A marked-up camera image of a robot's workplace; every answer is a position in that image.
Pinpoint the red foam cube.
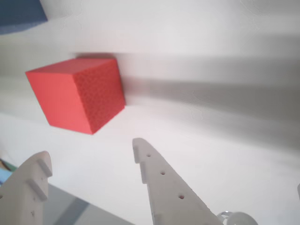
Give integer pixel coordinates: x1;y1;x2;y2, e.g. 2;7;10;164
25;58;126;135

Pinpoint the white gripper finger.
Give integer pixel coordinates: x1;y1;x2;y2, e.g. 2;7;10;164
132;137;225;225
0;151;53;225

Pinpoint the blue foam cube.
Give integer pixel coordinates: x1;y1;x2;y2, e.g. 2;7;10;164
0;0;49;36

